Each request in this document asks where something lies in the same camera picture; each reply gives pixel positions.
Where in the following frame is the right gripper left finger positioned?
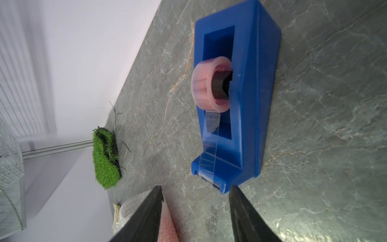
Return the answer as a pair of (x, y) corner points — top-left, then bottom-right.
(108, 186), (164, 242)

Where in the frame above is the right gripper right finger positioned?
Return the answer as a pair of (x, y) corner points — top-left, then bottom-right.
(229, 185), (281, 242)

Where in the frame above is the clear bubble wrap sheet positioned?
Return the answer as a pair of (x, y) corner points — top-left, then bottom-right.
(112, 190), (181, 242)

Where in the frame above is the pink tape roll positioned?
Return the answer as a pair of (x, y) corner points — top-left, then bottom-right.
(191, 56), (232, 185)

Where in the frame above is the red plastic wine glass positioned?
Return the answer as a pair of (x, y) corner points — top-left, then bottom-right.
(157, 201), (179, 242)

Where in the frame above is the green artificial grass mat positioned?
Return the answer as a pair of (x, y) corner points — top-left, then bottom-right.
(92, 127), (122, 190)

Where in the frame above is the blue tape dispenser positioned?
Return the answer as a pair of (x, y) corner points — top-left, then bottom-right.
(191, 1), (281, 194)

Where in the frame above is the thin dark twig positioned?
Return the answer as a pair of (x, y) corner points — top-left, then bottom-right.
(109, 101), (132, 153)

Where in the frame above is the small white mesh basket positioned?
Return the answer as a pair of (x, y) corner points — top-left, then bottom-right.
(1, 120), (27, 239)

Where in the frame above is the long white wire basket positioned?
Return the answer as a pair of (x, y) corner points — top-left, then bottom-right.
(1, 1), (57, 140)

